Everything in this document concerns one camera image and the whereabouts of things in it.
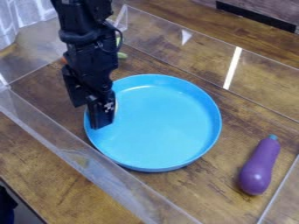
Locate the white patterned curtain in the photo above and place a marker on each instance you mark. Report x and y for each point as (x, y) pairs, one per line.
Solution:
(18, 13)

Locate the clear acrylic enclosure wall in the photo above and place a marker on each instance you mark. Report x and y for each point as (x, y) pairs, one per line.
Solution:
(243, 62)

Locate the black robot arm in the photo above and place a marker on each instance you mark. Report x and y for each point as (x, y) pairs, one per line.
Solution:
(90, 40)

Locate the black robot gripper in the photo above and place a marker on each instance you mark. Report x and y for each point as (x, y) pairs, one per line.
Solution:
(90, 63)

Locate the orange toy carrot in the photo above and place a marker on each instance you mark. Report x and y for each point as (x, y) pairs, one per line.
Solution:
(121, 55)

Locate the purple toy eggplant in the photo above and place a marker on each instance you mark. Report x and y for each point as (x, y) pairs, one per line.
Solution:
(255, 174)

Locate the round blue tray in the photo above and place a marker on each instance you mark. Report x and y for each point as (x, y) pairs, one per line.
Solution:
(166, 124)

